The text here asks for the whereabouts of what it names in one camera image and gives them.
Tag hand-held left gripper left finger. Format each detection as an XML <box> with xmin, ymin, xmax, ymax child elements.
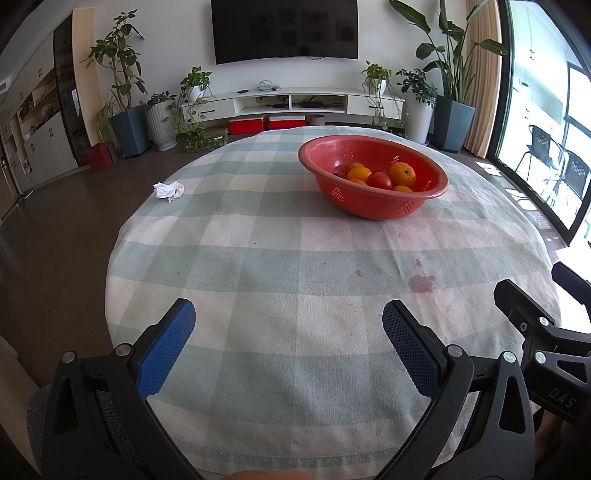
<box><xmin>44</xmin><ymin>298</ymin><xmax>204</xmax><ymax>480</ymax></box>

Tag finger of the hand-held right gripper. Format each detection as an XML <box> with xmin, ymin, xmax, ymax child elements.
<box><xmin>551</xmin><ymin>261</ymin><xmax>591</xmax><ymax>303</ymax></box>
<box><xmin>493</xmin><ymin>279</ymin><xmax>557</xmax><ymax>335</ymax></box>

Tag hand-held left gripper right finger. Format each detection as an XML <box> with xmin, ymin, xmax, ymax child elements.
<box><xmin>369</xmin><ymin>300</ymin><xmax>536</xmax><ymax>480</ymax></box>

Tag red plastic colander bowl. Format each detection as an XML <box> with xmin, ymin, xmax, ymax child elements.
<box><xmin>298</xmin><ymin>135</ymin><xmax>450</xmax><ymax>220</ymax></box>

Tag large orange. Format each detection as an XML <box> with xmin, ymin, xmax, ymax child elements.
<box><xmin>388</xmin><ymin>161</ymin><xmax>417</xmax><ymax>188</ymax></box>

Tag person's right forearm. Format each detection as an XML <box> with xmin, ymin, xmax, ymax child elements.
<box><xmin>533</xmin><ymin>411</ymin><xmax>591</xmax><ymax>480</ymax></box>

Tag green white checked tablecloth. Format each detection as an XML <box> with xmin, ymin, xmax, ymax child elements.
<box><xmin>106</xmin><ymin>124</ymin><xmax>561</xmax><ymax>478</ymax></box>

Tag crumpled white tissue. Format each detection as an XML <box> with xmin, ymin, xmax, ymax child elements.
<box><xmin>153</xmin><ymin>181</ymin><xmax>185</xmax><ymax>204</ymax></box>

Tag large-leaf plant in grey pot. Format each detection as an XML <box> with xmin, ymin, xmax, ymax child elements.
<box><xmin>389</xmin><ymin>0</ymin><xmax>509</xmax><ymax>154</ymax></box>

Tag bushy plant in white pot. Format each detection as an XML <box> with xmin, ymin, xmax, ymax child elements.
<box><xmin>396</xmin><ymin>69</ymin><xmax>437</xmax><ymax>145</ymax></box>

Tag small dark red box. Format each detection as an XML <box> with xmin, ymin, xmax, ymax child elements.
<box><xmin>88</xmin><ymin>143</ymin><xmax>112</xmax><ymax>172</ymax></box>

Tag beige curtain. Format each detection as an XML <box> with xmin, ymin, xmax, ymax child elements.
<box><xmin>462</xmin><ymin>0</ymin><xmax>504</xmax><ymax>158</ymax></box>

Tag black framed glass door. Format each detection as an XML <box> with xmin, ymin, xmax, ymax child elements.
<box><xmin>489</xmin><ymin>0</ymin><xmax>591</xmax><ymax>241</ymax></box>

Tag tall plant in blue pot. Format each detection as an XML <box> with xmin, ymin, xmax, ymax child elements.
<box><xmin>81</xmin><ymin>10</ymin><xmax>151</xmax><ymax>160</ymax></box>

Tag plant in white ribbed pot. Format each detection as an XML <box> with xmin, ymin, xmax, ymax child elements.
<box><xmin>145</xmin><ymin>92</ymin><xmax>178</xmax><ymax>151</ymax></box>

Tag red box with white lid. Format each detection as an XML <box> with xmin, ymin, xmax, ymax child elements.
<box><xmin>268</xmin><ymin>115</ymin><xmax>306</xmax><ymax>130</ymax></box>
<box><xmin>228</xmin><ymin>117</ymin><xmax>265</xmax><ymax>136</ymax></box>

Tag white television console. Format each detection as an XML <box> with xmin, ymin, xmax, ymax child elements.
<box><xmin>180</xmin><ymin>88</ymin><xmax>407</xmax><ymax>123</ymax></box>

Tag trailing vine plant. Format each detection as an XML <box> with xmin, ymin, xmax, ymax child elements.
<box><xmin>361</xmin><ymin>61</ymin><xmax>407</xmax><ymax>134</ymax></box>

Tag trailing pothos in white pot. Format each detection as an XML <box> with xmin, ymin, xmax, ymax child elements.
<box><xmin>166</xmin><ymin>67</ymin><xmax>229</xmax><ymax>153</ymax></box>

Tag white wall cabinet unit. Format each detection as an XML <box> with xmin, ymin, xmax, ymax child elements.
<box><xmin>0</xmin><ymin>11</ymin><xmax>90</xmax><ymax>195</ymax></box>

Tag black wall television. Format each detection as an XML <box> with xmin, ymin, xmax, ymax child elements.
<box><xmin>211</xmin><ymin>0</ymin><xmax>359</xmax><ymax>65</ymax></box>

